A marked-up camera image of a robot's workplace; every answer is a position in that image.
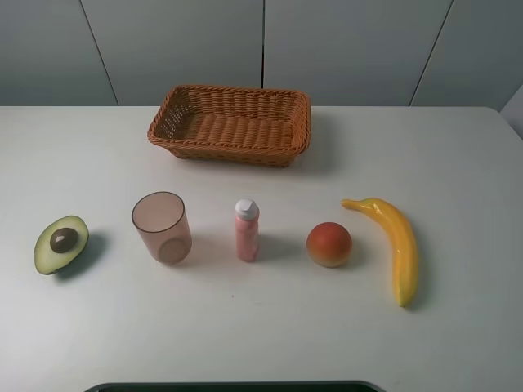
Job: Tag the brown wicker basket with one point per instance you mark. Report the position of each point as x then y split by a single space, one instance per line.
268 127

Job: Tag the yellow plastic banana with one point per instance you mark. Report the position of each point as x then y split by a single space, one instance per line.
404 247

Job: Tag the pink bottle white cap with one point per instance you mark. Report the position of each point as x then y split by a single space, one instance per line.
246 229

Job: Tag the translucent pink plastic cup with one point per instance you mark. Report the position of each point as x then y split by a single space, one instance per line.
160 219

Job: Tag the halved avocado with pit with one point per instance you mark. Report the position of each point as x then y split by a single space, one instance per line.
59 244

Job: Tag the red orange round fruit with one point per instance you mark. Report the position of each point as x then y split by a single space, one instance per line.
329 245

